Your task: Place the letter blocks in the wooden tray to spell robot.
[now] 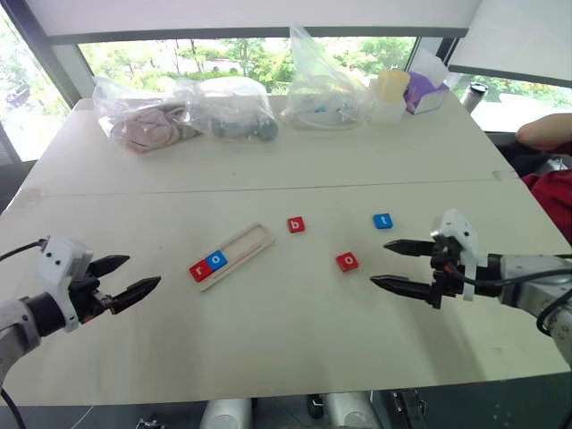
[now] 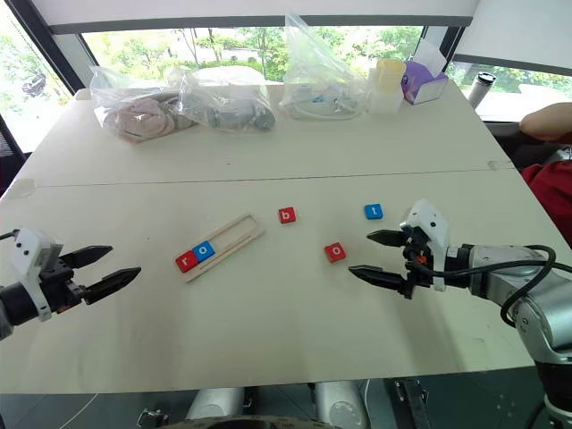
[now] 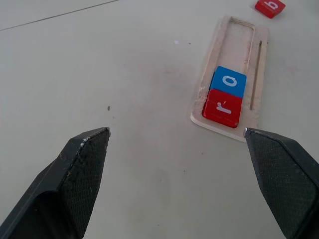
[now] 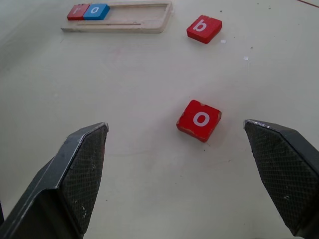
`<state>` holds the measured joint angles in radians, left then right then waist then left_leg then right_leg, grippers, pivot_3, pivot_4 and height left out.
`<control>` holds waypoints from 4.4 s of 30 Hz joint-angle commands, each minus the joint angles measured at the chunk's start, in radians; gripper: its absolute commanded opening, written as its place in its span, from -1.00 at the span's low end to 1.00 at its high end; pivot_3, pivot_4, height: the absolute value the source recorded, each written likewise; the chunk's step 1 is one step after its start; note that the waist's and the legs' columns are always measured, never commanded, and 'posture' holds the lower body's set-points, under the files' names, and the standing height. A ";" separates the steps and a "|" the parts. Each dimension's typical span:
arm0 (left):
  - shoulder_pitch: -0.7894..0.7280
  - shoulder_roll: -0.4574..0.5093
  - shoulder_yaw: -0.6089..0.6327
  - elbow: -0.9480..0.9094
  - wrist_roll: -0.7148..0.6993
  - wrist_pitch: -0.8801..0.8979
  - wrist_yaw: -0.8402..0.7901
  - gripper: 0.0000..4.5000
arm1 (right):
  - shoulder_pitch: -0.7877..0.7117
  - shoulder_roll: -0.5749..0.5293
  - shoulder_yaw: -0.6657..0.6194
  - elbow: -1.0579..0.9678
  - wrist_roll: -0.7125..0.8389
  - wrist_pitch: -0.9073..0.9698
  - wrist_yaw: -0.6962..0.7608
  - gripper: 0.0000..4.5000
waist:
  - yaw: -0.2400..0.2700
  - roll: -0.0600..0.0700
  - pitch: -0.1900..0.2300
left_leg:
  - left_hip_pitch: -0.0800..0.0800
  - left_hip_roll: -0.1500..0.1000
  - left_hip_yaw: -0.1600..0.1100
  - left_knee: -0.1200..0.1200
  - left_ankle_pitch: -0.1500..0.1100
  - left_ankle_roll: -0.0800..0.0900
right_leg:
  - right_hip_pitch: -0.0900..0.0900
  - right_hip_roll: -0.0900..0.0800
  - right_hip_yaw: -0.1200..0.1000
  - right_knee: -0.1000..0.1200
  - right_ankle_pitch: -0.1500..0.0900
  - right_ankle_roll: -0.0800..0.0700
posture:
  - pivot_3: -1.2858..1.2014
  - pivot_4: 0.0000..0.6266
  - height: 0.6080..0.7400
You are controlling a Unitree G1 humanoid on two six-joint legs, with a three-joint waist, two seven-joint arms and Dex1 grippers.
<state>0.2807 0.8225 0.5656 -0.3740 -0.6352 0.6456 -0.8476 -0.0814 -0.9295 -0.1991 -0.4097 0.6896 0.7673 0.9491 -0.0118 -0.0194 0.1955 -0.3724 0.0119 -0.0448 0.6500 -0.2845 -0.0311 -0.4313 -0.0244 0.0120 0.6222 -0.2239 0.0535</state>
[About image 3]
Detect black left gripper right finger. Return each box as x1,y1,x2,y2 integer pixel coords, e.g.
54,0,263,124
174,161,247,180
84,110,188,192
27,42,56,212
243,127,319,239

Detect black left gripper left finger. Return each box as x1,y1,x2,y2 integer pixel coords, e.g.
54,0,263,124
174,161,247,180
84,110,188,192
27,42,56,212
0,127,111,239

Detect red letter r tile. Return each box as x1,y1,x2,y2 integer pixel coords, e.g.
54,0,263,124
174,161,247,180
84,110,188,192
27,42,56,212
202,89,243,128

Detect blue letter o tile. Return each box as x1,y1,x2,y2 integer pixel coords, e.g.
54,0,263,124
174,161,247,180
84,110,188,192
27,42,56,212
210,65,247,99

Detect wooden letter tray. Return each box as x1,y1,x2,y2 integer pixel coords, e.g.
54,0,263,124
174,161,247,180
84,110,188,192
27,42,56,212
190,15,270,143

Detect red letter b tile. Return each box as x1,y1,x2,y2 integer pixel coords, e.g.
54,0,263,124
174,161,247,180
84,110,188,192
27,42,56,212
254,0,287,19

